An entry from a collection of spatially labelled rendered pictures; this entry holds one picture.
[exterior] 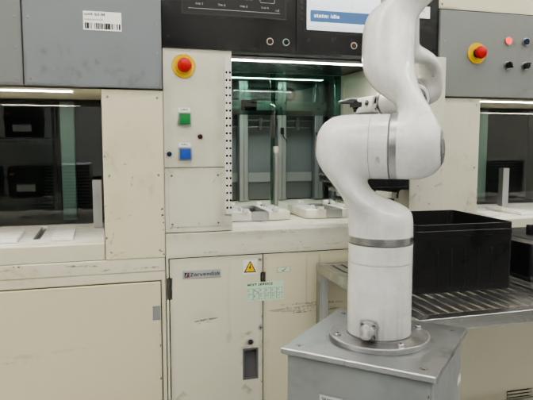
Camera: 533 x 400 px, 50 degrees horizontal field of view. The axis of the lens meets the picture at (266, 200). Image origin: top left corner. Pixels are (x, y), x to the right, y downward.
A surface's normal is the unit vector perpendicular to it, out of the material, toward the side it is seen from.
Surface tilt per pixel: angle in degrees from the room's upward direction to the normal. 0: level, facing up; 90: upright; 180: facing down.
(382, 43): 71
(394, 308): 90
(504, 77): 90
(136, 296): 90
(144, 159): 90
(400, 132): 65
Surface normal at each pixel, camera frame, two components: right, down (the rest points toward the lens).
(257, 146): 0.28, 0.10
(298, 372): -0.48, 0.08
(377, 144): -0.29, 0.00
